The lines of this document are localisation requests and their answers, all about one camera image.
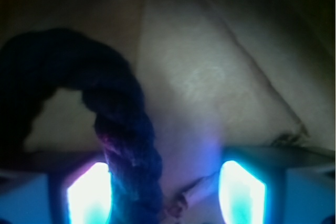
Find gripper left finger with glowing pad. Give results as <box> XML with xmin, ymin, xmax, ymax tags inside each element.
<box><xmin>1</xmin><ymin>152</ymin><xmax>112</xmax><ymax>223</ymax></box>

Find crumpled brown paper bag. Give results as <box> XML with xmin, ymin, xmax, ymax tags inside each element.
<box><xmin>0</xmin><ymin>0</ymin><xmax>336</xmax><ymax>224</ymax></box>

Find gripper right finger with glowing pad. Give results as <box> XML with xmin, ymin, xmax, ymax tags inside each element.
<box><xmin>218</xmin><ymin>146</ymin><xmax>335</xmax><ymax>223</ymax></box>

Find dark blue twisted rope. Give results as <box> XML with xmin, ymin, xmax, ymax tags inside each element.
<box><xmin>0</xmin><ymin>27</ymin><xmax>166</xmax><ymax>224</ymax></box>

